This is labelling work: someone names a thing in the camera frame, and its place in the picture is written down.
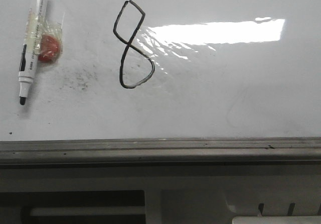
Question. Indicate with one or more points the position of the clear adhesive tape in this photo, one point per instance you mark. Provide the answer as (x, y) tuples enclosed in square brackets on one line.
[(45, 30)]

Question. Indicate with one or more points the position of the red round magnet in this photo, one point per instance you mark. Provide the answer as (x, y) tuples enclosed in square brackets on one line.
[(50, 48)]

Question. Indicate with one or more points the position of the white whiteboard marker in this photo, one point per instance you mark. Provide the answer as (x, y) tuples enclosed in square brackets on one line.
[(29, 62)]

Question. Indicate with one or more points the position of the grey aluminium whiteboard frame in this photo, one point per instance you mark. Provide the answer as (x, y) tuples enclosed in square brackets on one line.
[(159, 150)]

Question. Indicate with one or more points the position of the white whiteboard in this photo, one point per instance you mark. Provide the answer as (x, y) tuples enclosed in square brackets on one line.
[(167, 69)]

